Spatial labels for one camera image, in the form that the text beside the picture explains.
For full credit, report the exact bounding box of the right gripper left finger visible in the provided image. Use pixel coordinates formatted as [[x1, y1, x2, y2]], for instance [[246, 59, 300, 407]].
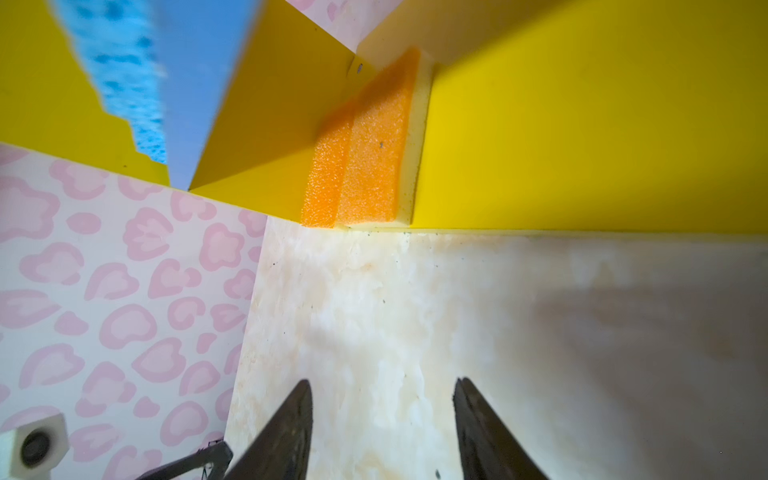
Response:
[[225, 379, 313, 480]]

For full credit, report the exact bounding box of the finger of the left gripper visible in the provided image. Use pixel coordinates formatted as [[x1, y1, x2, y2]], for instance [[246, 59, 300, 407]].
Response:
[[137, 440, 233, 480]]

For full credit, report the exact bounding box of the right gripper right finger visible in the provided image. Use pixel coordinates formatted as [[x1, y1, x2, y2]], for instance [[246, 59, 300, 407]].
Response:
[[453, 377, 547, 480]]

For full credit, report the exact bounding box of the orange sponge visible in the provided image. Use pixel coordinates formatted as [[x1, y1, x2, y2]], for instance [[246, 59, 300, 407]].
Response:
[[336, 48, 434, 228], [301, 103, 355, 228]]

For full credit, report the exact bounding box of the blue sponge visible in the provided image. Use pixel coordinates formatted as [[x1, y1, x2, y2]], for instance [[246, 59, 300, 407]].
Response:
[[51, 0, 167, 164]]

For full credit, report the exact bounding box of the yellow shelf with coloured boards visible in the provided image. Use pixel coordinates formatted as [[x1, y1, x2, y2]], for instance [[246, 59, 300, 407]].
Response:
[[1, 1, 767, 235]]

